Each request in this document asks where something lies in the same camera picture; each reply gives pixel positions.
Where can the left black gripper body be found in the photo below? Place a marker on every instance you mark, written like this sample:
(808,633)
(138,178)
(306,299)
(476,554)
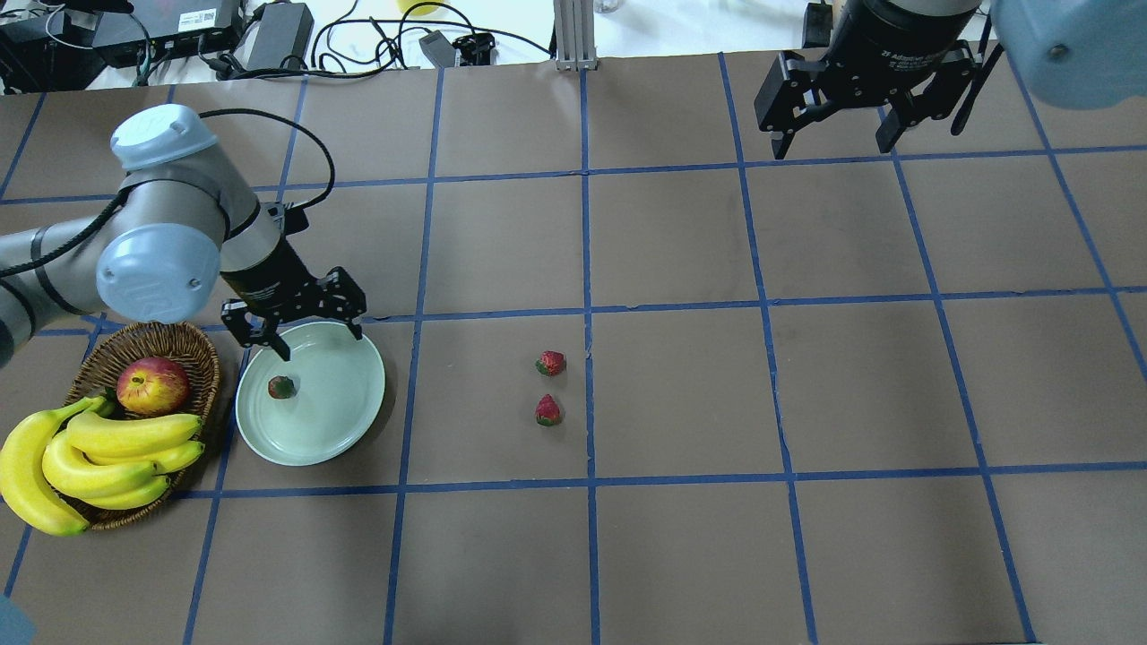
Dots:
(267,279)

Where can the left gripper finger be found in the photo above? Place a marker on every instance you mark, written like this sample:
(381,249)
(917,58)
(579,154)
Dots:
(254,328)
(341,298)

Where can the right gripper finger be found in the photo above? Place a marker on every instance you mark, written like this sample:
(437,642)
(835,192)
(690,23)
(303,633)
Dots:
(791,98)
(937,101)

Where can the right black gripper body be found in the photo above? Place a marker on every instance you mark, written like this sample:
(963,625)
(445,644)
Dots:
(896,45)

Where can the strawberry three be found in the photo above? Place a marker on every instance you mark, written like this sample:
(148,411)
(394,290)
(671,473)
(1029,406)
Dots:
(281,387)

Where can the strawberry one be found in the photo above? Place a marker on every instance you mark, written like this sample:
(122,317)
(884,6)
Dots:
(551,363)

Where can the strawberry two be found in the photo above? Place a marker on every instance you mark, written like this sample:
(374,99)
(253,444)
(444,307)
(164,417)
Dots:
(548,412)

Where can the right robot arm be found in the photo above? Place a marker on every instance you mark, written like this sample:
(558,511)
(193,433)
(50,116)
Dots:
(1077,55)

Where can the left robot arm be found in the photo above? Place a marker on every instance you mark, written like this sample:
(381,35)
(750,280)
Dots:
(182,219)

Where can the light green plate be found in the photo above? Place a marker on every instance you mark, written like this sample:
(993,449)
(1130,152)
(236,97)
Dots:
(341,388)

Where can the wicker basket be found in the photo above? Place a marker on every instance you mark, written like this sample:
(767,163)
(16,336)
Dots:
(182,343)

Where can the red apple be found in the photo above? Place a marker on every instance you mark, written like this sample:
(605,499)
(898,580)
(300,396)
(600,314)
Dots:
(153,386)

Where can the banana bunch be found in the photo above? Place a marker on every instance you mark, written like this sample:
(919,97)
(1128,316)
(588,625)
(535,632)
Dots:
(73,469)

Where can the aluminium frame post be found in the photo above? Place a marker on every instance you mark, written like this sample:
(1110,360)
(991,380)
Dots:
(574,36)

